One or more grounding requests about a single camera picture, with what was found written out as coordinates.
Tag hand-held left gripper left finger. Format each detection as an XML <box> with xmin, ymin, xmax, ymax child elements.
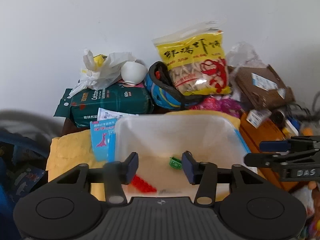
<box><xmin>54</xmin><ymin>152</ymin><xmax>139</xmax><ymax>204</ymax></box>

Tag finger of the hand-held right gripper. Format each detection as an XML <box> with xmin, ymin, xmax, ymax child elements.
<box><xmin>244</xmin><ymin>149</ymin><xmax>320</xmax><ymax>172</ymax></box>
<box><xmin>259</xmin><ymin>135</ymin><xmax>320</xmax><ymax>153</ymax></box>

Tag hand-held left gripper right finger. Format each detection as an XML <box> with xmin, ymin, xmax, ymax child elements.
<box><xmin>181</xmin><ymin>151</ymin><xmax>265</xmax><ymax>205</ymax></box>

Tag translucent plastic storage bin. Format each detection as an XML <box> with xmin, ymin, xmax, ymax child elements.
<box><xmin>114</xmin><ymin>114</ymin><xmax>258</xmax><ymax>201</ymax></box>

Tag green toy piece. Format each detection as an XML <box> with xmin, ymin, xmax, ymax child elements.
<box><xmin>169</xmin><ymin>156</ymin><xmax>182</xmax><ymax>168</ymax></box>

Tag orange box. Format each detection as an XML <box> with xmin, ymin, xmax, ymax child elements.
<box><xmin>239</xmin><ymin>111</ymin><xmax>300</xmax><ymax>193</ymax></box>

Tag white orange plush toy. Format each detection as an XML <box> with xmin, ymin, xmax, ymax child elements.
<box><xmin>291</xmin><ymin>180</ymin><xmax>320</xmax><ymax>220</ymax></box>

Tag red toy piece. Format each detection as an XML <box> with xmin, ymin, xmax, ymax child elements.
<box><xmin>130</xmin><ymin>175</ymin><xmax>157</xmax><ymax>193</ymax></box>

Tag black round object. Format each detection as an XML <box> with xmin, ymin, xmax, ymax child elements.
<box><xmin>271</xmin><ymin>110</ymin><xmax>287</xmax><ymax>128</ymax></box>

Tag small white blue box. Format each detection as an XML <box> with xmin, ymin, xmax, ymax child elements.
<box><xmin>247</xmin><ymin>109</ymin><xmax>272</xmax><ymax>128</ymax></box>

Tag blue card box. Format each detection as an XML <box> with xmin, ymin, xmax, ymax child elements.
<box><xmin>90</xmin><ymin>117</ymin><xmax>117</xmax><ymax>162</ymax></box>

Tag white paper packets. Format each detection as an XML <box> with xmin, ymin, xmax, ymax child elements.
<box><xmin>97</xmin><ymin>107</ymin><xmax>138</xmax><ymax>122</ymax></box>

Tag yellow cloth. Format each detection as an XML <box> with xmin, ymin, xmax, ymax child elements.
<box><xmin>46</xmin><ymin>110</ymin><xmax>242</xmax><ymax>203</ymax></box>

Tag brown cardboard box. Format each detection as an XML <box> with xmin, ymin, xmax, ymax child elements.
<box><xmin>235</xmin><ymin>64</ymin><xmax>295</xmax><ymax>110</ymax></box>

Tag green tissue pack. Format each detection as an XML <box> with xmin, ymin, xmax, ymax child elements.
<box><xmin>53</xmin><ymin>81</ymin><xmax>154</xmax><ymax>129</ymax></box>

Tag pink shiny packet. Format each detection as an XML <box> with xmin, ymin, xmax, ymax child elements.
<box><xmin>189</xmin><ymin>95</ymin><xmax>244</xmax><ymax>118</ymax></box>

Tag blue black helmet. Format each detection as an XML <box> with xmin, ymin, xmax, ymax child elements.
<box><xmin>144</xmin><ymin>61</ymin><xmax>208</xmax><ymax>111</ymax></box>

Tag white bowl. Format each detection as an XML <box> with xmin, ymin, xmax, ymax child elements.
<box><xmin>121</xmin><ymin>60</ymin><xmax>148</xmax><ymax>85</ymax></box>

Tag white plastic bag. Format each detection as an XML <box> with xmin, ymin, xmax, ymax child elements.
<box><xmin>69</xmin><ymin>48</ymin><xmax>137</xmax><ymax>97</ymax></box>

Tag clear plastic bag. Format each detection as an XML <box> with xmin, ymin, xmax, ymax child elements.
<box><xmin>226</xmin><ymin>42</ymin><xmax>268</xmax><ymax>80</ymax></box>

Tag yellow snack bag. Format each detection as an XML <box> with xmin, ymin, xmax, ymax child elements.
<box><xmin>152</xmin><ymin>21</ymin><xmax>232</xmax><ymax>96</ymax></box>

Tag black cables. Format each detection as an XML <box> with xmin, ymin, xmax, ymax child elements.
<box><xmin>286</xmin><ymin>101</ymin><xmax>320</xmax><ymax>122</ymax></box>

